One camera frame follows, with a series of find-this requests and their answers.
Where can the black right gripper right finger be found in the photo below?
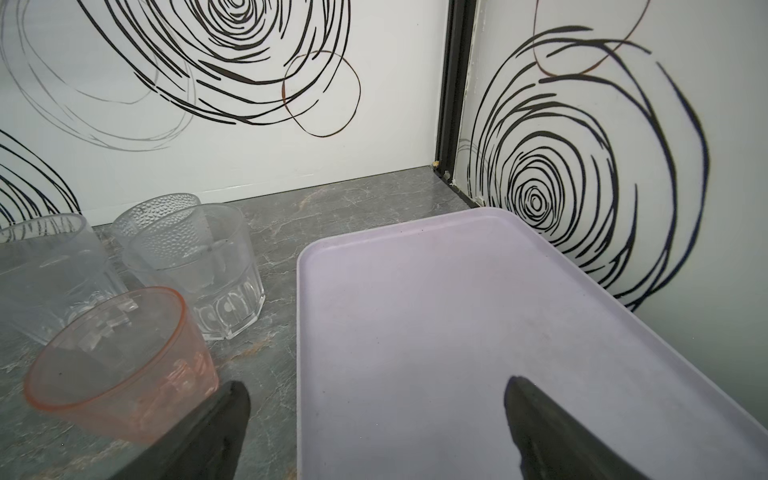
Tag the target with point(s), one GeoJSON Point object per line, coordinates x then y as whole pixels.
{"type": "Point", "coordinates": [552, 443]}

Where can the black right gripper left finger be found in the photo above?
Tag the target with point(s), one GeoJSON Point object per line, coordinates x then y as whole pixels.
{"type": "Point", "coordinates": [205, 444]}

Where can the lilac plastic tray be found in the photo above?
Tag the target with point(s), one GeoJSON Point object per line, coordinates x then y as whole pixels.
{"type": "Point", "coordinates": [408, 334]}

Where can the clear faceted glass tumbler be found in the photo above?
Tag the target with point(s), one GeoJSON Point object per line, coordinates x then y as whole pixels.
{"type": "Point", "coordinates": [205, 253]}

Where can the pink translucent cup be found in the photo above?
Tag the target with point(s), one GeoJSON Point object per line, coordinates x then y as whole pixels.
{"type": "Point", "coordinates": [130, 368]}

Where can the clear dimpled glass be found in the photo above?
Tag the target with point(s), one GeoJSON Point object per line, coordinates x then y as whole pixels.
{"type": "Point", "coordinates": [131, 222]}

